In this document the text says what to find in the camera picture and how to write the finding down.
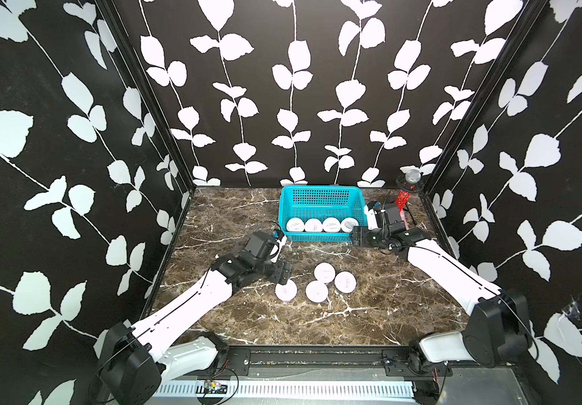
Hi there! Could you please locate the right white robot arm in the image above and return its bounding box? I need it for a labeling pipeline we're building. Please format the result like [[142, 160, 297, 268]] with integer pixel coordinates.
[[344, 202, 541, 374]]

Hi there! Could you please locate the pink and red tube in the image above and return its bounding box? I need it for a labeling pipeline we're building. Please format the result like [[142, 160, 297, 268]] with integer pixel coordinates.
[[395, 190, 411, 229]]

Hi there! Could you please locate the white perforated cable duct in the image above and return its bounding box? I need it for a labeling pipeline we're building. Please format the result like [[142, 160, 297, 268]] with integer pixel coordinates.
[[154, 381, 416, 400]]

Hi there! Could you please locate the white yogurt cup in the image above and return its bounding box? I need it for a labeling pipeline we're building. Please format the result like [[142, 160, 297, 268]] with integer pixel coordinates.
[[305, 280, 329, 304], [322, 217, 341, 233], [286, 218, 305, 233], [334, 271, 357, 294], [304, 219, 324, 233], [275, 279, 298, 303], [314, 263, 336, 285], [341, 217, 359, 233]]

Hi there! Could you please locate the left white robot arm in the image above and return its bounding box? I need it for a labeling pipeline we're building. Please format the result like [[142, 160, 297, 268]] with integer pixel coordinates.
[[92, 229, 292, 404]]

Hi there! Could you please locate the small black tripod lamp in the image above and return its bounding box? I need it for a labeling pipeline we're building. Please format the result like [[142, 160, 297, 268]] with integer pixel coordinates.
[[377, 169, 423, 230]]

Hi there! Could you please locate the teal plastic basket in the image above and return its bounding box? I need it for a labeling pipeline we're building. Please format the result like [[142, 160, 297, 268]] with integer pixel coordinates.
[[277, 186, 368, 243]]

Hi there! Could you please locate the small circuit board with wires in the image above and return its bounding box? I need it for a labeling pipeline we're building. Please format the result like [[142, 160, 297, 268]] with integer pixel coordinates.
[[197, 381, 229, 397]]

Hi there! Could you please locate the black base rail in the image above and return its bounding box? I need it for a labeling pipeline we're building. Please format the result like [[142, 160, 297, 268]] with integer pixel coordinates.
[[183, 345, 517, 378]]

